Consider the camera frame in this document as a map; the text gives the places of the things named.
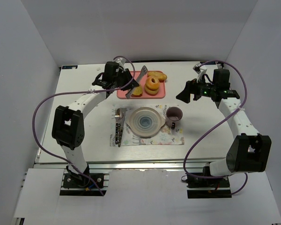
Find metal serving tongs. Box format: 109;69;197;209
125;66;148;99

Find glazed top donut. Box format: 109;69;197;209
145;76;160;90

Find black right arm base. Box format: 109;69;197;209
181;175;232;199

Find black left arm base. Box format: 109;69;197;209
59;166;109;196

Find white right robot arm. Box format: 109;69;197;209
176;65;272;179

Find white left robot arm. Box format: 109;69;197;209
52;56;139;175

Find seeded bread slice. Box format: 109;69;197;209
131;86;142;97

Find oval bread roll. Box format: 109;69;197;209
147;71;167;82

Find pink plastic tray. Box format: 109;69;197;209
117;75;166;99

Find purple mug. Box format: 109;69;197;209
165;107;183;129

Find blue right corner sticker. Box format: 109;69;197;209
208;61;216;65

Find blue corner sticker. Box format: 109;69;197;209
208;61;216;65
61;65;78;70

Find lower donut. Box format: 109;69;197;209
144;85;159;95

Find metal knife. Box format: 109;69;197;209
118;108;127;147

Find metal fork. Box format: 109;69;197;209
115;108;123;145

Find floral placemat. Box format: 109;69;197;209
110;104;185;147

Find blue left corner sticker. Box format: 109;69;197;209
61;65;78;70

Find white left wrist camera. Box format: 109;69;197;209
114;57;126;71

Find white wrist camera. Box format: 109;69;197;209
114;57;126;71
193;63;207;83

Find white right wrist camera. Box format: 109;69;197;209
193;63;207;83

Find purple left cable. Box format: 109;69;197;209
32;55;135;195

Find round plate with handles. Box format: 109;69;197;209
126;107;165;138

